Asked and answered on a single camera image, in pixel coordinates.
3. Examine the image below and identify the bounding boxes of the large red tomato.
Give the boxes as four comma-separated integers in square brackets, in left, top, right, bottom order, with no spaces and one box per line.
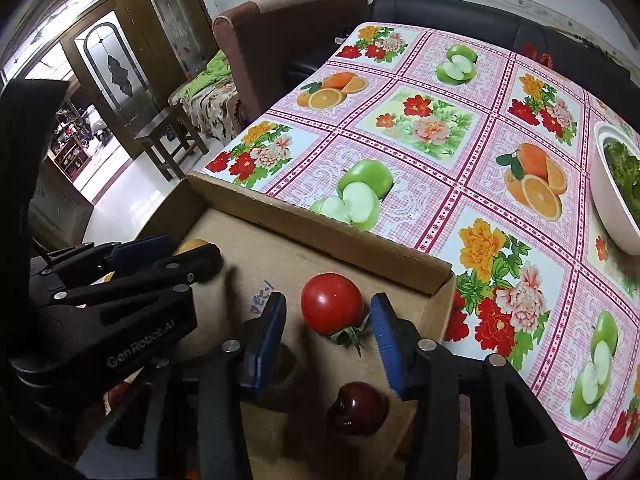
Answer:
[300,272,372,356]

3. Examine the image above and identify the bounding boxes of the cardboard box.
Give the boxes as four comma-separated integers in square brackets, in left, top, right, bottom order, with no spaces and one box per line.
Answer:
[82,172,456,480]

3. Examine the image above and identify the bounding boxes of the wooden glass door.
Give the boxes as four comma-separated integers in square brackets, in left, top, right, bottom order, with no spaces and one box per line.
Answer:
[65,0,216,161]

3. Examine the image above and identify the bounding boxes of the red plastic bag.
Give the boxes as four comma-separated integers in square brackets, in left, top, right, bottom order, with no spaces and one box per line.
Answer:
[522,42,556,66]

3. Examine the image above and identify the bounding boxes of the white bowl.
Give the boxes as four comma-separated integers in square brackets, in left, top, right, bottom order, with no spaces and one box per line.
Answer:
[590,121,640,256]

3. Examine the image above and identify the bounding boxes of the green leafy vegetables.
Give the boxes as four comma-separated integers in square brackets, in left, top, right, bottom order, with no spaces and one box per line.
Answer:
[602,140,640,201]

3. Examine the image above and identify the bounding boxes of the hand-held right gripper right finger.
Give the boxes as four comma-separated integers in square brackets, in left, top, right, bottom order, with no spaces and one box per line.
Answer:
[370,292,586,480]

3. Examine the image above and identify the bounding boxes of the black sofa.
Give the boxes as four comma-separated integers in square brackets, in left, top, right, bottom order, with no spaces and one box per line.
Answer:
[287,0,640,86]

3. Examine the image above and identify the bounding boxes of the dark red apple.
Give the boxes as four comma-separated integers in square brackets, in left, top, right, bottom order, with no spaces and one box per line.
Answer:
[326,381,390,436]

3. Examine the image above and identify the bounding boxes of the wooden stool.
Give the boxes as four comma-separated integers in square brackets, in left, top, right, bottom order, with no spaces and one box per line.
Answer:
[134,102,210,182]

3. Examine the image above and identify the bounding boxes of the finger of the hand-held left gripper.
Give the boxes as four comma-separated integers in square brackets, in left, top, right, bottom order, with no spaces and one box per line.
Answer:
[35,244,223,311]
[30,235,173,281]

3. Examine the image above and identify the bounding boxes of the green patterned blanket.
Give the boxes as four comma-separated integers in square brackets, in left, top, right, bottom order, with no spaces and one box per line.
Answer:
[170,50,246,143]

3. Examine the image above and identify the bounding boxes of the brown armchair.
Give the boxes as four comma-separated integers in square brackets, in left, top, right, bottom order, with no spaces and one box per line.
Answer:
[212,0,368,126]

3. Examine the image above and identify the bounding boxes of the floral printed tablecloth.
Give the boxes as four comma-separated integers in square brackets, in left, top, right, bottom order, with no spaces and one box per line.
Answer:
[205,21,640,471]

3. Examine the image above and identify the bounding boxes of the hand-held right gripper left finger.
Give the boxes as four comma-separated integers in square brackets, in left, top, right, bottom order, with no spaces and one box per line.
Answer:
[75,291,287,480]

